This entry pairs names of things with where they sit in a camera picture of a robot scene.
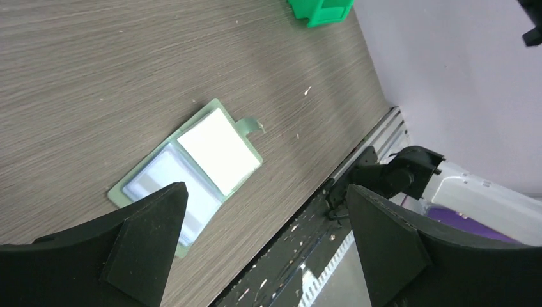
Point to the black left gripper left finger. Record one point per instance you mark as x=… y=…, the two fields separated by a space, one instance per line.
x=120 y=259

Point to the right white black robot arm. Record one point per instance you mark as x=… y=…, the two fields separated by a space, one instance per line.
x=468 y=88

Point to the mint green card holder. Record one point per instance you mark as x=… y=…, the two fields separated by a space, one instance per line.
x=210 y=153

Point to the aluminium frame rail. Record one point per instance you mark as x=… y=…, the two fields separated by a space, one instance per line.
x=329 y=270

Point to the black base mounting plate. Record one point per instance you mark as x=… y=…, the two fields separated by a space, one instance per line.
x=285 y=272

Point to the green plastic bin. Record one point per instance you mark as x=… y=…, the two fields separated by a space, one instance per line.
x=321 y=12

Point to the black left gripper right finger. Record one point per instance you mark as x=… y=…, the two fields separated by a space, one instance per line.
x=411 y=260

